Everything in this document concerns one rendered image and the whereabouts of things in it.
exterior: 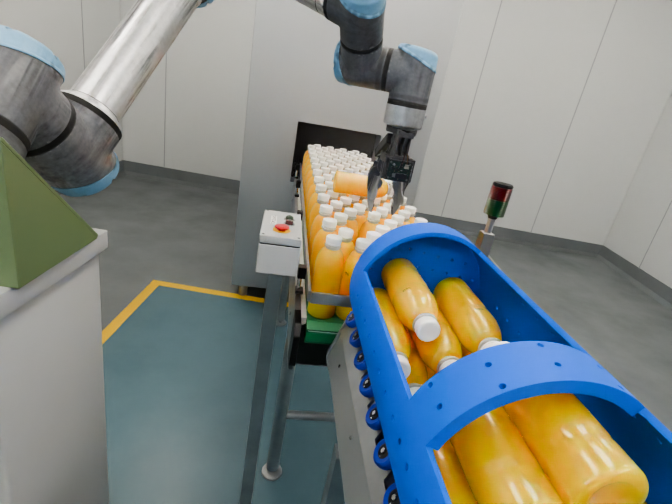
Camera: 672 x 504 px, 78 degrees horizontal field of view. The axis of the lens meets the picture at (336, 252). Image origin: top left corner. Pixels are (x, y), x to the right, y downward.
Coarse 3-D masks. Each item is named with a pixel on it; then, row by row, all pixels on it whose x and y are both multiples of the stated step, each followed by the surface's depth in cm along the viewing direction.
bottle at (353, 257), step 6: (354, 252) 103; (360, 252) 102; (348, 258) 103; (354, 258) 102; (348, 264) 102; (354, 264) 101; (348, 270) 102; (342, 276) 106; (348, 276) 103; (342, 282) 105; (348, 282) 103; (342, 288) 105; (348, 288) 104; (342, 294) 105; (348, 294) 104; (336, 306) 109; (336, 312) 108; (342, 312) 106; (348, 312) 106; (342, 318) 107
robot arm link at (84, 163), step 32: (160, 0) 99; (192, 0) 106; (128, 32) 95; (160, 32) 99; (96, 64) 91; (128, 64) 93; (96, 96) 89; (128, 96) 94; (96, 128) 87; (32, 160) 79; (64, 160) 82; (96, 160) 88; (64, 192) 90; (96, 192) 93
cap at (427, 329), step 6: (420, 318) 67; (426, 318) 66; (432, 318) 66; (420, 324) 65; (426, 324) 65; (432, 324) 65; (438, 324) 66; (420, 330) 66; (426, 330) 66; (432, 330) 66; (438, 330) 66; (420, 336) 66; (426, 336) 66; (432, 336) 66
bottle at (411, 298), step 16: (384, 272) 82; (400, 272) 78; (416, 272) 78; (400, 288) 73; (416, 288) 71; (400, 304) 71; (416, 304) 68; (432, 304) 69; (400, 320) 71; (416, 320) 67
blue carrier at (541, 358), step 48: (384, 240) 80; (432, 240) 83; (384, 288) 87; (432, 288) 88; (480, 288) 88; (384, 336) 59; (528, 336) 70; (384, 384) 55; (432, 384) 46; (480, 384) 42; (528, 384) 40; (576, 384) 40; (384, 432) 53; (432, 432) 42; (624, 432) 49; (432, 480) 39
